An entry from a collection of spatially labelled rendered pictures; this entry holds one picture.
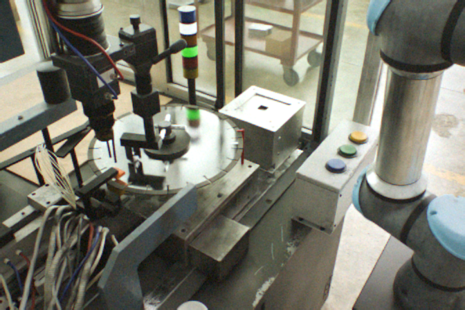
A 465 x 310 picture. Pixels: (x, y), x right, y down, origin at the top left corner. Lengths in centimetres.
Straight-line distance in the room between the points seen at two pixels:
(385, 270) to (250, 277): 30
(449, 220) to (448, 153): 199
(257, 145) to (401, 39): 62
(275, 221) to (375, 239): 112
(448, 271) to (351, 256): 120
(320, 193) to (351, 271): 103
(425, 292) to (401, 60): 47
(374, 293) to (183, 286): 40
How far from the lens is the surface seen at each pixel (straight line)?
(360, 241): 218
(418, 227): 92
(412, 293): 101
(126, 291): 83
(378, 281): 106
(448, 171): 274
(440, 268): 94
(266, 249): 108
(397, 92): 78
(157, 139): 96
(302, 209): 112
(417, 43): 71
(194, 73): 128
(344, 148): 113
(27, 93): 180
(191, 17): 121
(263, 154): 124
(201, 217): 100
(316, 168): 107
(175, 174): 96
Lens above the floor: 155
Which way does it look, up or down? 37 degrees down
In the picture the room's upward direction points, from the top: straight up
